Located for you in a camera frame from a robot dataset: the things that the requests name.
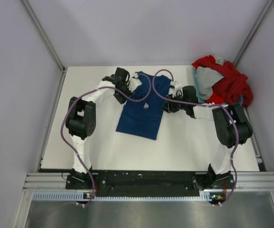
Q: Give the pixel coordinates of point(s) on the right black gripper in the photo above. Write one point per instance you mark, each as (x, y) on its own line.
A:
(169, 106)

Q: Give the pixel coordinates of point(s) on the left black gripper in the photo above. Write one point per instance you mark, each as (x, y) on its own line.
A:
(128, 93)

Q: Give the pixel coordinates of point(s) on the blue t shirt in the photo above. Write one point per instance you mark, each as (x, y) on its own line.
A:
(143, 118)

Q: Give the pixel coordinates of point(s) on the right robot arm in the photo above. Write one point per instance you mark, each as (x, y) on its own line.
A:
(231, 126)

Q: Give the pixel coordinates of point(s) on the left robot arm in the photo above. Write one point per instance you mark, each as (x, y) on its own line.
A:
(81, 122)

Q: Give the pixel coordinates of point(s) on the light blue laundry basket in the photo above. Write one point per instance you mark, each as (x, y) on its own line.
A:
(240, 99)

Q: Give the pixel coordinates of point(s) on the grey t shirt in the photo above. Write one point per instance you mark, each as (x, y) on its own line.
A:
(207, 77)

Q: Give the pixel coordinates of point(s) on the red t shirt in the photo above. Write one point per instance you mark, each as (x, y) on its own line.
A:
(228, 89)

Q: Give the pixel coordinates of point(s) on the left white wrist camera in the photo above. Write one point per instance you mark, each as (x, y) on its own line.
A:
(134, 82)

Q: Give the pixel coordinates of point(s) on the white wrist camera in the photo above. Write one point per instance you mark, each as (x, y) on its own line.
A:
(134, 82)
(174, 86)

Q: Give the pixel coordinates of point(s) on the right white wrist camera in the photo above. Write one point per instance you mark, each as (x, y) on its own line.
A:
(174, 86)

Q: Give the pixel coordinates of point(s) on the left aluminium corner post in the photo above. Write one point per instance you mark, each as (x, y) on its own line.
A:
(42, 34)

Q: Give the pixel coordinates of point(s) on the aluminium corner post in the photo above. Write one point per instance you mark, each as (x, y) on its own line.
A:
(259, 21)
(42, 34)

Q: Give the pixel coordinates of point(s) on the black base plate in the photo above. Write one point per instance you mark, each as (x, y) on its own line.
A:
(148, 183)

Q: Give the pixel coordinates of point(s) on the light blue cable duct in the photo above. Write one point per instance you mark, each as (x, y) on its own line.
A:
(85, 197)

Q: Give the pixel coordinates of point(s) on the right aluminium corner post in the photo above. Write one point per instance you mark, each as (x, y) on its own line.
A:
(259, 21)

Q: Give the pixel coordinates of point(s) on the aluminium frame rail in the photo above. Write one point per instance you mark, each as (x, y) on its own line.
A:
(246, 181)

